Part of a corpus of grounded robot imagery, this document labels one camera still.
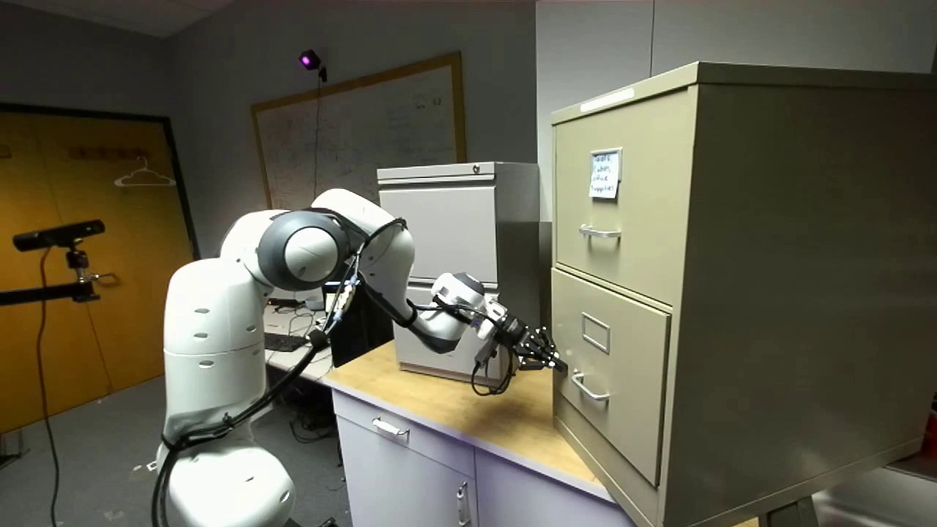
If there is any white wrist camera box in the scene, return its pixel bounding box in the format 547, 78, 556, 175
475, 297, 513, 342

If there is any beige labelled cabinet drawer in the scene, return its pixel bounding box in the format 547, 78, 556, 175
550, 83, 702, 308

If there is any beige metal file cabinet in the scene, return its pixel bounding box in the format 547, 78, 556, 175
547, 58, 937, 527

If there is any purple-lit mounted camera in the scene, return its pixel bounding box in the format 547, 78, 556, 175
295, 48, 335, 84

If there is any black camera stand cable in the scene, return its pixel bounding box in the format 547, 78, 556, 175
33, 248, 65, 527

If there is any black camera on stand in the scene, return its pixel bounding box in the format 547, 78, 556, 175
0, 217, 108, 310

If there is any yellow wooden door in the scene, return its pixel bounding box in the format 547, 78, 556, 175
0, 102, 203, 440

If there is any grey lateral file cabinet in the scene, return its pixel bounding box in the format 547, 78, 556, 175
376, 159, 541, 384

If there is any white paper drawer label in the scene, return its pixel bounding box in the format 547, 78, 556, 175
585, 143, 628, 206

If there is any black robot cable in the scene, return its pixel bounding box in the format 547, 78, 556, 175
147, 247, 368, 527

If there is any white cabinet with wooden top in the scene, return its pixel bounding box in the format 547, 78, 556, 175
323, 339, 639, 527

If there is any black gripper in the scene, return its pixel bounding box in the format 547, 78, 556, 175
499, 320, 571, 374

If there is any cluttered equipment desk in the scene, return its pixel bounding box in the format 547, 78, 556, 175
262, 297, 341, 386

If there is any beige bottom cabinet drawer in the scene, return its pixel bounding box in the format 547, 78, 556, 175
547, 263, 676, 488

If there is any white clothes hanger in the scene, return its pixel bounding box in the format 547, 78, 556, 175
108, 160, 183, 194

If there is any wood-framed whiteboard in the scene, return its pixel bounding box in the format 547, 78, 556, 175
250, 51, 472, 215

